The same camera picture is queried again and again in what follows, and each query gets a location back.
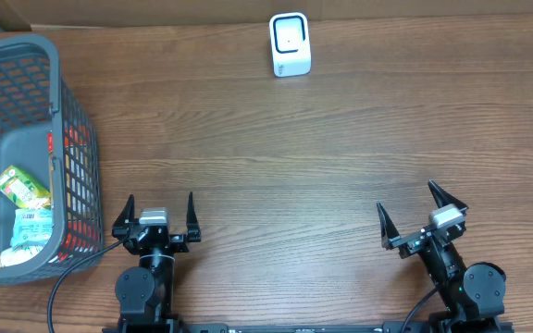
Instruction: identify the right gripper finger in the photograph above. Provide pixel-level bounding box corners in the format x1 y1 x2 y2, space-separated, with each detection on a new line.
377 202 401 250
428 179 468 214

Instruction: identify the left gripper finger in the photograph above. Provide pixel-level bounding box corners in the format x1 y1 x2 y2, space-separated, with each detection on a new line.
186 192 202 242
112 194 135 237

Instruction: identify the teal snack packet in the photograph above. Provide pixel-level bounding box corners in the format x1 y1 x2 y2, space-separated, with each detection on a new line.
10 208 54 247

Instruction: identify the green tea carton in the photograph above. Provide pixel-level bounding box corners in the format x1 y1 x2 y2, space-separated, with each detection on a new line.
0 166 51 209

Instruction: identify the white tube gold cap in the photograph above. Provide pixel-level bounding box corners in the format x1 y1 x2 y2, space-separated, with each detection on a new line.
0 245 43 268

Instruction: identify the orange spaghetti packet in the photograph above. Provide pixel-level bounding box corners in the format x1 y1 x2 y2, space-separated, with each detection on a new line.
46 131 55 210

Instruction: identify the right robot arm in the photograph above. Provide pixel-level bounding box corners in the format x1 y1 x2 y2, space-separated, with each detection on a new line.
377 180 513 332

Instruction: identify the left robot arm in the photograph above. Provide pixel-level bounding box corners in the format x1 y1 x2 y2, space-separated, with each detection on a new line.
112 195 202 333

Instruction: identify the white barcode scanner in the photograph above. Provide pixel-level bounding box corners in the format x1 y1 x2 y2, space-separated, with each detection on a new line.
269 12 312 78

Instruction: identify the grey plastic shopping basket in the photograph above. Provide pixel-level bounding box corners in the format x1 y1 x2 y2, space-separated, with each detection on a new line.
0 34 104 285

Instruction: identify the cardboard back panel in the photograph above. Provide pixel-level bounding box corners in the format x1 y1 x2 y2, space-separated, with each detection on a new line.
0 0 533 31

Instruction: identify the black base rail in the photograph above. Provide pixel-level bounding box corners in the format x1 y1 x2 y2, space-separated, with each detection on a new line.
102 321 515 333

